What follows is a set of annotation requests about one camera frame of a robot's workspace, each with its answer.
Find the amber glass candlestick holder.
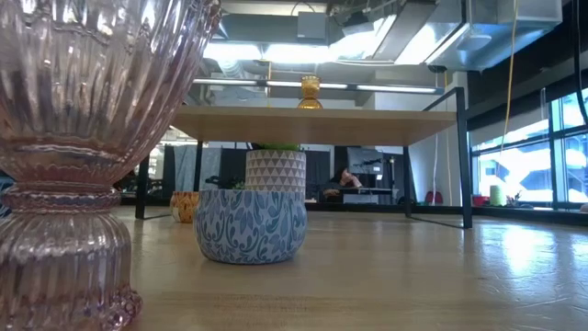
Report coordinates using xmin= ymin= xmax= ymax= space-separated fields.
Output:
xmin=296 ymin=74 xmax=324 ymax=110

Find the blue patterned candle tin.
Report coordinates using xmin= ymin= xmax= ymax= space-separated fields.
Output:
xmin=193 ymin=188 xmax=309 ymax=266

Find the orange patterned candle tin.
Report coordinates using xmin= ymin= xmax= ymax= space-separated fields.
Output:
xmin=169 ymin=190 xmax=201 ymax=225

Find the pink glass candlestick holder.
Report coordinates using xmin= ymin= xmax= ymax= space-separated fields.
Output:
xmin=0 ymin=0 xmax=222 ymax=331

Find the succulent in triangle-patterned pot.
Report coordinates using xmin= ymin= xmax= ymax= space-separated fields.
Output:
xmin=244 ymin=142 xmax=308 ymax=194

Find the wooden shelf with black legs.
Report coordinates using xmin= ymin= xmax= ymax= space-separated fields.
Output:
xmin=134 ymin=86 xmax=474 ymax=230

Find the person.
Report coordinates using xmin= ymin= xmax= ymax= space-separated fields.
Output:
xmin=321 ymin=167 xmax=365 ymax=200

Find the dark computer monitor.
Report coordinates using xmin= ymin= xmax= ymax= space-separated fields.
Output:
xmin=346 ymin=146 xmax=385 ymax=176

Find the dark office desk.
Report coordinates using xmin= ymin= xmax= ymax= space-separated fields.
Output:
xmin=328 ymin=186 xmax=395 ymax=206

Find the grey fabric partition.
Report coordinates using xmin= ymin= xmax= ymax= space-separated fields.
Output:
xmin=173 ymin=145 xmax=222 ymax=192

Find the light green spool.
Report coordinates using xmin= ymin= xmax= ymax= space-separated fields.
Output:
xmin=488 ymin=184 xmax=507 ymax=208

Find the yellow cable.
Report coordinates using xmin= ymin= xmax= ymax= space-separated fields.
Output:
xmin=498 ymin=0 xmax=519 ymax=155

